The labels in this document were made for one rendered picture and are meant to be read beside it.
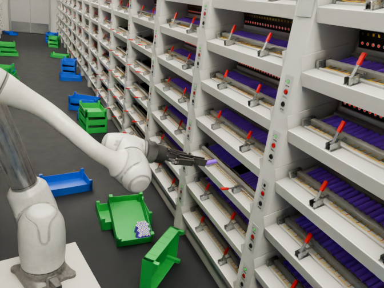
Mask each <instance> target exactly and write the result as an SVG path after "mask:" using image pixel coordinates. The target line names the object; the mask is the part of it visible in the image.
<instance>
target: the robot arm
mask: <svg viewBox="0 0 384 288"><path fill-rule="evenodd" d="M8 106H11V107H14V108H18V109H21V110H24V111H27V112H29V113H32V114H34V115H36V116H37V117H39V118H40V119H42V120H44V121H45V122H46V123H48V124H49V125H50V126H51V127H53V128H54V129H56V131H58V132H59V133H61V134H62V135H63V136H64V137H65V138H67V139H68V140H69V141H70V142H72V143H73V144H75V145H76V146H77V147H78V148H79V149H81V150H82V151H83V152H84V153H86V154H87V155H88V156H90V157H91V158H92V159H94V160H95V161H97V162H99V163H100V164H102V165H104V166H105V167H106V168H108V170H109V174H110V175H111V176H112V177H114V178H115V179H116V180H117V181H118V182H119V183H120V184H122V185H123V186H124V188H125V189H127V190H128V191H130V192H132V193H140V192H142V191H144V190H145V189H146V188H147V187H148V186H149V184H150V182H151V168H150V165H149V164H150V163H153V162H155V163H163V162H164V161H168V162H174V165H184V166H193V165H198V166H204V167H205V166H206V163H207V160H206V159H205V158H204V157H199V156H195V155H190V154H191V153H189V154H187V152H183V151H179V150H174V149H171V148H168V147H166V146H165V145H160V144H157V143H156V142H154V141H149V140H146V139H141V138H139V137H137V136H134V135H130V134H125V133H107V134H106V135H105V136H104V138H103V140H102V143H101V144H100V143H99V142H98V141H96V140H95V139H94V138H93V137H92V136H90V135H89V134H88V133H87V132H85V131H84V129H82V128H81V127H80V126H79V125H78V124H76V123H75V122H74V121H73V120H72V119H71V118H70V117H68V116H67V115H66V114H65V113H64V112H63V111H61V110H60V109H59V108H57V107H56V106H55V105H54V104H52V103H51V102H49V101H48V100H47V99H45V98H44V97H42V96H41V95H39V94H38V93H36V92H35V91H33V90H32V89H30V88H29V87H27V86H26V85H24V84H23V83H22V82H20V81H19V80H17V79H16V78H15V77H14V76H12V75H11V74H9V73H8V72H6V71H4V70H3V69H1V68H0V166H1V168H2V170H3V172H4V175H5V177H6V179H7V181H8V183H9V185H10V188H9V191H8V193H7V199H8V202H9V204H10V207H11V210H12V212H13V216H14V218H15V221H16V224H17V238H18V252H19V259H20V264H16V265H13V266H12V267H11V268H10V271H11V273H13V274H15V275H16V277H17V278H18V280H19V281H20V283H21V284H22V286H23V287H24V288H62V284H61V282H63V281H65V280H68V279H72V278H75V277H76V271H75V270H73V269H72V268H70V266H69V265H68V264H67V263H66V262H65V251H66V229H65V221H64V218H63V215H62V214H61V212H60V211H59V210H58V206H57V203H56V201H55V198H54V196H53V194H52V192H51V190H50V188H49V186H48V184H47V182H46V181H45V180H44V179H42V178H40V177H37V176H36V174H35V171H34V169H33V167H32V164H31V162H30V159H29V156H28V154H27V152H26V149H25V147H24V145H23V142H22V140H21V137H20V135H19V132H18V130H17V127H16V125H15V123H14V120H13V118H12V116H11V113H10V110H9V108H8Z"/></svg>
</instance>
